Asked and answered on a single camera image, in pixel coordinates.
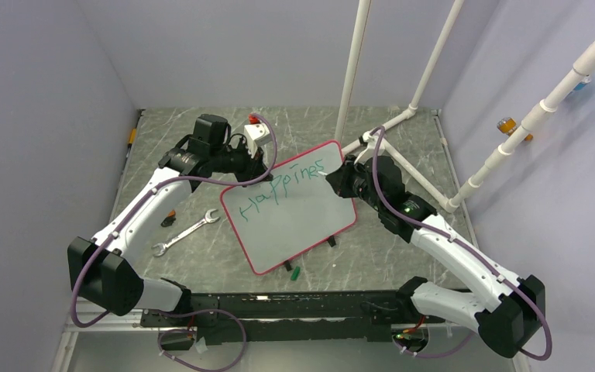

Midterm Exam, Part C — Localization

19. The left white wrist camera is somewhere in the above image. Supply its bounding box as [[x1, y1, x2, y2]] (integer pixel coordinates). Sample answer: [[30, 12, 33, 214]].
[[242, 114, 271, 157]]

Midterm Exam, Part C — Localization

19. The silver open-end wrench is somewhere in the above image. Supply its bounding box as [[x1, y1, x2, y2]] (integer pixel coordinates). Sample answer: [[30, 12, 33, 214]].
[[151, 208, 220, 257]]

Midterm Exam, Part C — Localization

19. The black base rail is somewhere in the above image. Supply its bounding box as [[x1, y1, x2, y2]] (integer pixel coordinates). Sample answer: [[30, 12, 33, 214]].
[[140, 290, 421, 345]]

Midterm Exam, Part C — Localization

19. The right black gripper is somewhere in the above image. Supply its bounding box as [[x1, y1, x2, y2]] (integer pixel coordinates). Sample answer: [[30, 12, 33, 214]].
[[327, 155, 385, 212]]

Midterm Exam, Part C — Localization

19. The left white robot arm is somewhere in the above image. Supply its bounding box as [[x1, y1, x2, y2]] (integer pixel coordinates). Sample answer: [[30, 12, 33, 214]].
[[67, 113, 278, 328]]

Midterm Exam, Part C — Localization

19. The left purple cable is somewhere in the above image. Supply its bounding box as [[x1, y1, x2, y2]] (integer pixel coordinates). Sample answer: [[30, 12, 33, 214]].
[[70, 112, 279, 372]]

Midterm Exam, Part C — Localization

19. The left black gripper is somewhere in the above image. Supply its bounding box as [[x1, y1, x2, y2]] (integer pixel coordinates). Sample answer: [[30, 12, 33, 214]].
[[211, 136, 273, 188]]

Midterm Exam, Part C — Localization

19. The white PVC pipe frame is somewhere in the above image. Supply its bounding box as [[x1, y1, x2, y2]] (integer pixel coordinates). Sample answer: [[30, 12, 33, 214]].
[[333, 0, 467, 212]]

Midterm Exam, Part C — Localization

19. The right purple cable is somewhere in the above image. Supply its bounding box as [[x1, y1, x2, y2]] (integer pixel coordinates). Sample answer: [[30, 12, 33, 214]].
[[369, 126, 554, 362]]

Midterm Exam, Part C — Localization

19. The green marker cap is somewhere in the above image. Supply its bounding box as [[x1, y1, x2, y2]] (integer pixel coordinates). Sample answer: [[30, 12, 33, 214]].
[[291, 267, 301, 281]]

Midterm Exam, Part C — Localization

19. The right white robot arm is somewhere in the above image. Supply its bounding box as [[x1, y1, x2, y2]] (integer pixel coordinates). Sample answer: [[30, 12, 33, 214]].
[[325, 156, 550, 358]]

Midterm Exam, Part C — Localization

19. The pink framed whiteboard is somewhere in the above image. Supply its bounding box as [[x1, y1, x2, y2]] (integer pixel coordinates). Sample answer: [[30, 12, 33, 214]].
[[219, 140, 357, 275]]

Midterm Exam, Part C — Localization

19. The orange wall knob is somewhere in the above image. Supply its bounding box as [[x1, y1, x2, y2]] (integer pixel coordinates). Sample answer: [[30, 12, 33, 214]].
[[497, 117, 518, 136]]

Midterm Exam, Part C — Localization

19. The aluminium extrusion rail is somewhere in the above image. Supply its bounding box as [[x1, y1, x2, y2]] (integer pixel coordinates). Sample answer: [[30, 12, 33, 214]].
[[64, 300, 147, 332]]

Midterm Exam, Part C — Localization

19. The white diagonal pipe rail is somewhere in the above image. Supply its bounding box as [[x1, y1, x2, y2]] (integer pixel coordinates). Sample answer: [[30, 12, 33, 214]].
[[447, 40, 595, 208]]

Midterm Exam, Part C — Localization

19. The purple cable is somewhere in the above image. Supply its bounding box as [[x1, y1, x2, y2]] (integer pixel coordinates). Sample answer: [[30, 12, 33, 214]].
[[369, 126, 554, 362], [70, 112, 279, 372]]

